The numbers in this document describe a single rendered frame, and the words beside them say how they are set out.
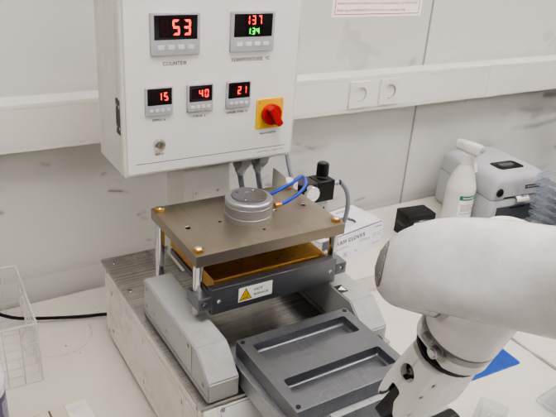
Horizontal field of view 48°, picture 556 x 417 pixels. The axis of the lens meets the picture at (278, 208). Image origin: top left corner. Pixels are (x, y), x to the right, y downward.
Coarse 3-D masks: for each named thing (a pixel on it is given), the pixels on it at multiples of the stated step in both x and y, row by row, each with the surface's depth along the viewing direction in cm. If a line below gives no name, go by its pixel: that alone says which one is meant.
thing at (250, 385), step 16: (240, 368) 90; (240, 384) 91; (256, 384) 87; (256, 400) 87; (272, 400) 85; (368, 400) 80; (272, 416) 83; (336, 416) 77; (352, 416) 79; (368, 416) 81
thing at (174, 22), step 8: (160, 24) 96; (168, 24) 96; (176, 24) 97; (184, 24) 98; (192, 24) 98; (160, 32) 96; (168, 32) 97; (176, 32) 98; (184, 32) 98; (192, 32) 99
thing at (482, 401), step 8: (480, 400) 117; (488, 400) 117; (480, 408) 115; (488, 408) 115; (496, 408) 115; (504, 408) 115; (472, 416) 113; (480, 416) 113; (488, 416) 113; (496, 416) 113; (504, 416) 113
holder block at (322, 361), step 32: (320, 320) 98; (352, 320) 99; (256, 352) 90; (288, 352) 93; (320, 352) 91; (352, 352) 91; (384, 352) 92; (288, 384) 86; (320, 384) 87; (352, 384) 85; (288, 416) 82; (320, 416) 82
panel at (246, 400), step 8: (240, 400) 91; (248, 400) 92; (224, 408) 90; (232, 408) 90; (240, 408) 91; (248, 408) 92; (256, 408) 92; (224, 416) 90; (232, 416) 90; (240, 416) 91; (248, 416) 92; (256, 416) 92
